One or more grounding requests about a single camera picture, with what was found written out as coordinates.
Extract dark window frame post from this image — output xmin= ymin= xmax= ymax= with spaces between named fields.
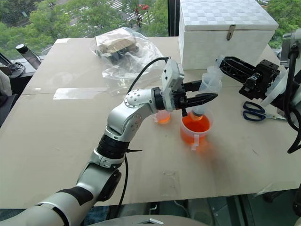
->
xmin=167 ymin=0 xmax=181 ymax=37

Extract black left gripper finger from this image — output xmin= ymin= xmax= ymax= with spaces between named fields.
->
xmin=187 ymin=93 xmax=219 ymax=109
xmin=183 ymin=79 xmax=204 ymax=93

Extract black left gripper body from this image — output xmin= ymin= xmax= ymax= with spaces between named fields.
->
xmin=172 ymin=82 xmax=190 ymax=118

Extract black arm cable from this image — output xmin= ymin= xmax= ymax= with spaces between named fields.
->
xmin=281 ymin=43 xmax=301 ymax=154
xmin=117 ymin=56 xmax=170 ymax=208

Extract black desk stand with cables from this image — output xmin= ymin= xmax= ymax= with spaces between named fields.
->
xmin=0 ymin=52 xmax=26 ymax=79

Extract large cup with red liquid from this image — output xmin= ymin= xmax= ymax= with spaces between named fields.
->
xmin=180 ymin=109 xmax=214 ymax=151

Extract grey rounded robot torso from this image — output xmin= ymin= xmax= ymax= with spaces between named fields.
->
xmin=93 ymin=212 xmax=197 ymax=226

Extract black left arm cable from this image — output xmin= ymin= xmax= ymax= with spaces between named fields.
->
xmin=117 ymin=56 xmax=170 ymax=208

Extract black water bottle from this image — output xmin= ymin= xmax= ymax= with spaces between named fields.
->
xmin=15 ymin=43 xmax=42 ymax=70

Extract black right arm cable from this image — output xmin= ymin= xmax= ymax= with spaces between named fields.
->
xmin=281 ymin=43 xmax=301 ymax=154

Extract blue handled scissors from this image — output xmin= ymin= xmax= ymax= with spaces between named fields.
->
xmin=242 ymin=101 xmax=288 ymax=122

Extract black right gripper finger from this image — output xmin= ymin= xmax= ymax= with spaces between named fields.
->
xmin=222 ymin=56 xmax=258 ymax=73
xmin=220 ymin=61 xmax=256 ymax=83

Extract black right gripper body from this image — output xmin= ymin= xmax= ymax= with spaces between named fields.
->
xmin=238 ymin=59 xmax=281 ymax=101

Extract small cup with red liquid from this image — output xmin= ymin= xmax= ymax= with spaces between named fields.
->
xmin=151 ymin=110 xmax=171 ymax=125

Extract white woven box with latch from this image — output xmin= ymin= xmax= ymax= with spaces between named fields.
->
xmin=178 ymin=0 xmax=279 ymax=71

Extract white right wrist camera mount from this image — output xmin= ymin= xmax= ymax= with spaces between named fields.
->
xmin=260 ymin=68 xmax=288 ymax=107

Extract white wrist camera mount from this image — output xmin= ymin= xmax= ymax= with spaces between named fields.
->
xmin=260 ymin=68 xmax=288 ymax=107
xmin=161 ymin=58 xmax=186 ymax=112

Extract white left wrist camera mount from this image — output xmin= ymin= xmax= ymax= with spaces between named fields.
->
xmin=161 ymin=58 xmax=186 ymax=112

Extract clear plastic bag with contents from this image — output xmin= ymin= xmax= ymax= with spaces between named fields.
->
xmin=90 ymin=27 xmax=166 ymax=95

